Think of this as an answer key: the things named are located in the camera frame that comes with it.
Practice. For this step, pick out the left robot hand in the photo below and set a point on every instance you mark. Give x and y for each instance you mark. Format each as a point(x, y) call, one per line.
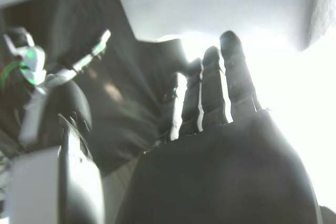
point(215, 171)

